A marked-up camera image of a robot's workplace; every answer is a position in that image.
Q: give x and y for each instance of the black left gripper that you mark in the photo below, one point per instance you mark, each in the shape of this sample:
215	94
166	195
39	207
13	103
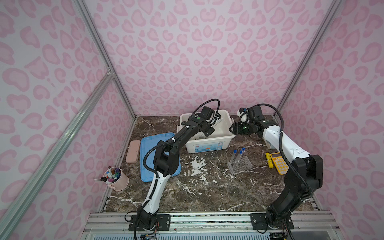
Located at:
207	133

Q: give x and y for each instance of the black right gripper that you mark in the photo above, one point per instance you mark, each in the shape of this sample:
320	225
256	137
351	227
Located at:
237	128

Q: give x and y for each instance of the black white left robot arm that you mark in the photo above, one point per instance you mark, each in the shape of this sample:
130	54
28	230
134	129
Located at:
164	159

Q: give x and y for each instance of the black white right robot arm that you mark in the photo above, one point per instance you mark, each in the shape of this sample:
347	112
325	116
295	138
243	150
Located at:
304	174

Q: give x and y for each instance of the white plastic storage bin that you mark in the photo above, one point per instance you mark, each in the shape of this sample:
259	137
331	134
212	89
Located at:
218	140

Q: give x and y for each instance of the clear test tube rack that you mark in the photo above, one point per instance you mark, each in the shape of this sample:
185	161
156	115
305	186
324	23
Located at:
242	165

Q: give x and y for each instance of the yellow calculator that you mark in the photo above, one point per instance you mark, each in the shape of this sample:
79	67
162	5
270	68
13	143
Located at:
279	163

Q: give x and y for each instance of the pink pencil case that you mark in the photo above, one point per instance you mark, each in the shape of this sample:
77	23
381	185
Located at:
133	152

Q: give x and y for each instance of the pink pen holder cup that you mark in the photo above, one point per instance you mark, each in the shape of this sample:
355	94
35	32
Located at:
115	179

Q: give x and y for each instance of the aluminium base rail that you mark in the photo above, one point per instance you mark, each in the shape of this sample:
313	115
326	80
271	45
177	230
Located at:
307	225

